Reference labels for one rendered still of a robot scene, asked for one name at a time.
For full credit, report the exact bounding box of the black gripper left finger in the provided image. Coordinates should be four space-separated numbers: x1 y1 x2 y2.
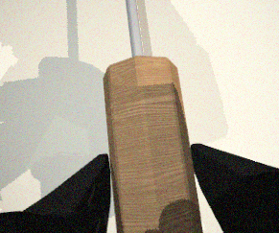
0 153 110 233

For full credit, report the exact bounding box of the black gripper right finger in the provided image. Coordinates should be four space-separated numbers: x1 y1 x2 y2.
191 143 279 233

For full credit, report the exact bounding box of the wooden-handled tool with grey metal shaft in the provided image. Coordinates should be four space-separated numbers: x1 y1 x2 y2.
103 0 203 233

